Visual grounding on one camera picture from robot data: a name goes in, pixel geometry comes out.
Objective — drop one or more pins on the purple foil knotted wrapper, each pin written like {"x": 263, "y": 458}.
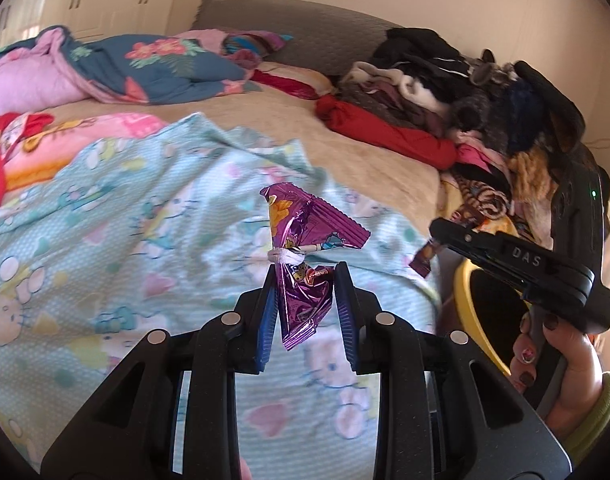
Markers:
{"x": 305, "y": 220}

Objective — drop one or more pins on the dark dotted garment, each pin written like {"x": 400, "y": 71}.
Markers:
{"x": 365, "y": 97}

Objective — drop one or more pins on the beige bed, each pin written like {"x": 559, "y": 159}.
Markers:
{"x": 335, "y": 160}

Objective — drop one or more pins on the light blue cat print sheet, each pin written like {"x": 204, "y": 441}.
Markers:
{"x": 135, "y": 240}

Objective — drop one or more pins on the white fleece garment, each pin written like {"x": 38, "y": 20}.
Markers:
{"x": 420, "y": 91}

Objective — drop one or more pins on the dark blue fuzzy garment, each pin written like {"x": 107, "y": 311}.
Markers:
{"x": 524, "y": 110}

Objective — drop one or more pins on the dark red cloth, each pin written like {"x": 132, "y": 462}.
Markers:
{"x": 285, "y": 85}

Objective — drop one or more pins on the person's left hand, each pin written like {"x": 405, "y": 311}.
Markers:
{"x": 244, "y": 469}

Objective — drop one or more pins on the person's right hand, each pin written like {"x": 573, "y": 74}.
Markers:
{"x": 580, "y": 370}

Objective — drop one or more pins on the person's right forearm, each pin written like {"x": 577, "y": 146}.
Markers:
{"x": 600, "y": 420}

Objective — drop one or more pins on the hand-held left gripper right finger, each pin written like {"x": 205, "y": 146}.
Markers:
{"x": 347, "y": 320}

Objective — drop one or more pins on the white wardrobe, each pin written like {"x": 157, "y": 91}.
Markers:
{"x": 85, "y": 0}

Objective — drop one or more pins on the pink cartoon blanket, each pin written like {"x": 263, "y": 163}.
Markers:
{"x": 85, "y": 140}

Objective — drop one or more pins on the black fleece garment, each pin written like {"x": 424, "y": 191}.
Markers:
{"x": 555, "y": 95}

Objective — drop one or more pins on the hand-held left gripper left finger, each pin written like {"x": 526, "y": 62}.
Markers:
{"x": 266, "y": 320}

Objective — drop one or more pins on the grey padded headboard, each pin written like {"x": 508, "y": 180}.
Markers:
{"x": 305, "y": 30}

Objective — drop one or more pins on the red printed cloth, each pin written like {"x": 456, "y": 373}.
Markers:
{"x": 0, "y": 160}

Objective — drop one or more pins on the tan fuzzy garment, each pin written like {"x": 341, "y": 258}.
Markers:
{"x": 532, "y": 175}

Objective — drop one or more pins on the yellow cartoon blanket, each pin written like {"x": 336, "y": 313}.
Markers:
{"x": 447, "y": 195}

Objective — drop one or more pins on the colourful striped pillow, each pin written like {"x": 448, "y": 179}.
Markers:
{"x": 255, "y": 44}

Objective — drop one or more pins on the blue floral quilt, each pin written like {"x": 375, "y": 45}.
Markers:
{"x": 150, "y": 65}

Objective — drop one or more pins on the small dark foil wrapper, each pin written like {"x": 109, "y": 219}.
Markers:
{"x": 424, "y": 260}

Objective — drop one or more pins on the brown striped cloth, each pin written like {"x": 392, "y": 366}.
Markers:
{"x": 485, "y": 200}

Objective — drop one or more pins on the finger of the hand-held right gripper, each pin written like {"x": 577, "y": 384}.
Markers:
{"x": 510, "y": 252}

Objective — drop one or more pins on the yellow rimmed bin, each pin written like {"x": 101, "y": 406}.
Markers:
{"x": 467, "y": 310}

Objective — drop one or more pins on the black jacket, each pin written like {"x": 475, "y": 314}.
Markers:
{"x": 420, "y": 50}

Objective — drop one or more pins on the pink garment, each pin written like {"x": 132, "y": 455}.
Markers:
{"x": 477, "y": 156}

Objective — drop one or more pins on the red folded garment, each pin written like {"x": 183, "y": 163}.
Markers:
{"x": 400, "y": 135}

